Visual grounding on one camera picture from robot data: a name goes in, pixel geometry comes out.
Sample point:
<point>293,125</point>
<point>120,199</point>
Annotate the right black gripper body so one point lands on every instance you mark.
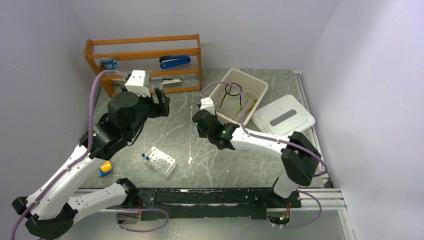
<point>204,134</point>

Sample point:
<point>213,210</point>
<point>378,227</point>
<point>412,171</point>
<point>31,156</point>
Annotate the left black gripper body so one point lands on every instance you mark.
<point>155,109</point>

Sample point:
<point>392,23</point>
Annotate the black wire tripod stand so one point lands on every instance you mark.
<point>234,90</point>

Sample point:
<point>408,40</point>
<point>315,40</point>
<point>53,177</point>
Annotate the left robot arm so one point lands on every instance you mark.
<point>53,209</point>

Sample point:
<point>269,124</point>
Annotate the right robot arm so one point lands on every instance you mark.
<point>298,155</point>

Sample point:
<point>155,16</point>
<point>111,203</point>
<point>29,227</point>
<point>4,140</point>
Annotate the beige whiteboard eraser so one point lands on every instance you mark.
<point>171,82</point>

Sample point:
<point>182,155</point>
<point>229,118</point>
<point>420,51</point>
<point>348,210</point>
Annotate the red capped marker pen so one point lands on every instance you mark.
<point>156,79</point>

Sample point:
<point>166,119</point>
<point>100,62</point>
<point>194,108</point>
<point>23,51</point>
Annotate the beige plastic bin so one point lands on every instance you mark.
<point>249,84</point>

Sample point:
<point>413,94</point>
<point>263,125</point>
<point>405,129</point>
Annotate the blue stapler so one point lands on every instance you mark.
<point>171,61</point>

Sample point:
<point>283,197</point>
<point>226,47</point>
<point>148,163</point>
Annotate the orange wooden shelf rack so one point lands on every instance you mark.
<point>144,53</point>

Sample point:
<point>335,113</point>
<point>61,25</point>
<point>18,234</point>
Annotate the small white cardboard box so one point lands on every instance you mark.
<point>119,81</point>

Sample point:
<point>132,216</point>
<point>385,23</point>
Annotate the white test tube rack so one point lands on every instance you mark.
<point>159,161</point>

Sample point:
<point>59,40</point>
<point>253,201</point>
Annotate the blue white tape roll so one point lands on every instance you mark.
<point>108,63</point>

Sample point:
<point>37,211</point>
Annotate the white plastic bin lid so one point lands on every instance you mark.
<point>283,117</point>

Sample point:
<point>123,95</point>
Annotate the yellow blue small block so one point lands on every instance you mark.
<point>105,169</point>

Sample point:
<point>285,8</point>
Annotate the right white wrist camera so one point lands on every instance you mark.
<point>208,105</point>

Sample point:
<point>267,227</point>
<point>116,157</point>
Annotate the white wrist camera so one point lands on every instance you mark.
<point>138,83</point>
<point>208,105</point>

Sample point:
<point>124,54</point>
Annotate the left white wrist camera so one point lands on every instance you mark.
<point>138,83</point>

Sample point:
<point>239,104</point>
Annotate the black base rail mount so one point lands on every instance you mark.
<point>198,203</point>

